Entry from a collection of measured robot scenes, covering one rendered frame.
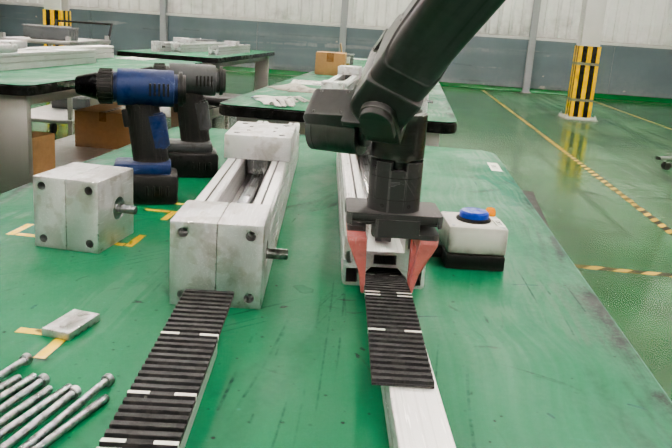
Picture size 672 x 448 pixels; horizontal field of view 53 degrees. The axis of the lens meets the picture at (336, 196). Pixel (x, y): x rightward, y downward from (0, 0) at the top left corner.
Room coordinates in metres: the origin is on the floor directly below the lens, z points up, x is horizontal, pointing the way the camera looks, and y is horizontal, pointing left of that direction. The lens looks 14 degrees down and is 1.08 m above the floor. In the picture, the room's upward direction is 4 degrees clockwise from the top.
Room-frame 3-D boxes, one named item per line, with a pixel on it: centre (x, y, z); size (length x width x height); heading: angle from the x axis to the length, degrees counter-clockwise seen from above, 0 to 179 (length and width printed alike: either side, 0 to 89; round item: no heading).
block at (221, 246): (0.73, 0.11, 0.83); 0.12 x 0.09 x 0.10; 91
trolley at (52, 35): (5.71, 2.36, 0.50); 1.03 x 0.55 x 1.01; 0
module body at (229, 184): (1.18, 0.14, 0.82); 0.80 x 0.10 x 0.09; 1
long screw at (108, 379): (0.46, 0.19, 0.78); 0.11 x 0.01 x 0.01; 165
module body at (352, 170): (1.18, -0.05, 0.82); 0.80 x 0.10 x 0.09; 1
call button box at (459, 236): (0.90, -0.18, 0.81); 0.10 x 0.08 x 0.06; 91
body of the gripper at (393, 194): (0.72, -0.06, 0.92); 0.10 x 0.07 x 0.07; 92
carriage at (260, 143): (1.18, 0.14, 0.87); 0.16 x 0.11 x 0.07; 1
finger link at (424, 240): (0.72, -0.08, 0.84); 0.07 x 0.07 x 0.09; 2
